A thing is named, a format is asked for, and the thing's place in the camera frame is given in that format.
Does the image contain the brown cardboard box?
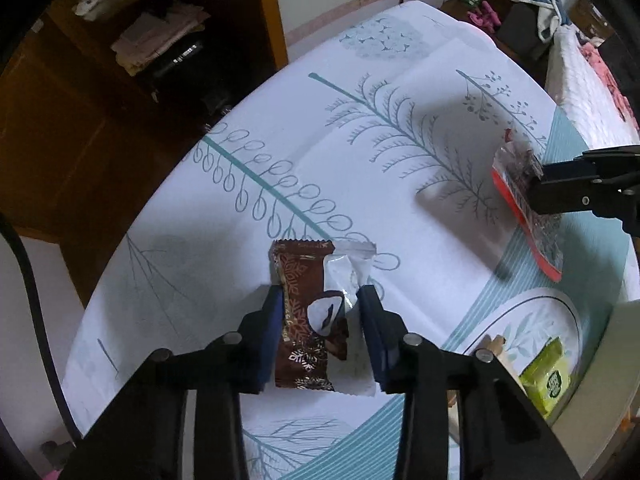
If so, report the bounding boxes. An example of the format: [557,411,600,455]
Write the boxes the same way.
[570,0,616,41]

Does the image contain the folded cloths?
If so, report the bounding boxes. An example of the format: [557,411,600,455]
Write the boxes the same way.
[111,2,211,76]

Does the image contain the pink toy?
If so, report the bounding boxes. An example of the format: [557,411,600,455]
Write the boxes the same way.
[467,2,501,28]

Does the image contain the green snack packet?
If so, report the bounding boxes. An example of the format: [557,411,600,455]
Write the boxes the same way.
[519,337,573,417]

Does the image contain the pink cloth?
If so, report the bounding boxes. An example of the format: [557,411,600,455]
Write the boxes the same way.
[580,40,640,121]

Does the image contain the black box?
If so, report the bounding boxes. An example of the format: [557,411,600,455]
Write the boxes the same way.
[492,0,556,61]

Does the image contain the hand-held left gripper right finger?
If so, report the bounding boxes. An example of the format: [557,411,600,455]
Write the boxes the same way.
[356,284,581,480]

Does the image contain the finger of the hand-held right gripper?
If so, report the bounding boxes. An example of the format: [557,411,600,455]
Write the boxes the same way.
[529,145,640,236]

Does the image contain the printed tablecloth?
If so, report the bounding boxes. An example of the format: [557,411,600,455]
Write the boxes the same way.
[60,0,640,480]

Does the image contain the brown and white chocolate packet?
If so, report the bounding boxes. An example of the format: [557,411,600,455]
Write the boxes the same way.
[270,239,378,397]

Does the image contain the red clear snack packet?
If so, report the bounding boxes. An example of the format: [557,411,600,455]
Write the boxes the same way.
[491,129,565,282]

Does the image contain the black device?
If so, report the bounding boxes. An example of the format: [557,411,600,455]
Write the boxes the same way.
[150,42,221,91]

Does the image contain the beige wafer packet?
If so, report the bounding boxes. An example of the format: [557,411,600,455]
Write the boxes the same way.
[447,335,523,441]

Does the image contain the wooden shelf cabinet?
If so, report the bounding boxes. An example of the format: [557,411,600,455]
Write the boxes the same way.
[0,0,290,306]

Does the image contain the black cable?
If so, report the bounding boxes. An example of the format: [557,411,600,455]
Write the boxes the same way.
[0,212,81,441]

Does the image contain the white bed blanket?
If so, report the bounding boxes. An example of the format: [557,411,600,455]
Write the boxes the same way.
[545,25,640,146]

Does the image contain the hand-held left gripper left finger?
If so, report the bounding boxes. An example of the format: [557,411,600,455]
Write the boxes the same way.
[60,285,286,480]

